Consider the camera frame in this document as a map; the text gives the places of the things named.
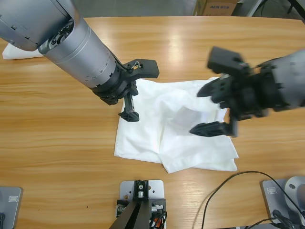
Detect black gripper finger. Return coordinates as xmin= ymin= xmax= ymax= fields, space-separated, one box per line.
xmin=118 ymin=93 xmax=140 ymax=123
xmin=189 ymin=121 xmax=231 ymax=137
xmin=196 ymin=75 xmax=234 ymax=104

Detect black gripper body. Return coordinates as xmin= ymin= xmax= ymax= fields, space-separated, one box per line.
xmin=209 ymin=71 xmax=271 ymax=138
xmin=90 ymin=63 xmax=140 ymax=106

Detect white t-shirt with black logo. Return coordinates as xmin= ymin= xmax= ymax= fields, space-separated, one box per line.
xmin=113 ymin=76 xmax=239 ymax=174

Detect cardboard box with blue print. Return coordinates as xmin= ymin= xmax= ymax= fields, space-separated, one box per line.
xmin=193 ymin=0 xmax=239 ymax=17

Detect white mounting plate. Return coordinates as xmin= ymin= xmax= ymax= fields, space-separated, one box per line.
xmin=119 ymin=180 xmax=165 ymax=210

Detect black tripod leg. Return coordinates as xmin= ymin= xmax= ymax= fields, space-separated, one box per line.
xmin=287 ymin=0 xmax=305 ymax=24

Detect folded plain white t-shirt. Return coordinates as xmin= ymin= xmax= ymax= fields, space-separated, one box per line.
xmin=2 ymin=42 xmax=45 ymax=60

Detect long black cable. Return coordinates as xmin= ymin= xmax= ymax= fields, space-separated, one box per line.
xmin=200 ymin=171 xmax=305 ymax=229

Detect white metal frame bar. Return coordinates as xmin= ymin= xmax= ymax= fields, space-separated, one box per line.
xmin=246 ymin=0 xmax=265 ymax=17

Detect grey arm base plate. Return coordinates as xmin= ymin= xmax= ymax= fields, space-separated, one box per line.
xmin=0 ymin=186 xmax=24 ymax=229
xmin=260 ymin=176 xmax=305 ymax=225

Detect black and orange cable bundle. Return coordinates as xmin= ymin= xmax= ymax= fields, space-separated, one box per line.
xmin=149 ymin=209 xmax=169 ymax=229

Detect black base power cable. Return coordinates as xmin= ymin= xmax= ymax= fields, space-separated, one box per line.
xmin=243 ymin=209 xmax=305 ymax=229

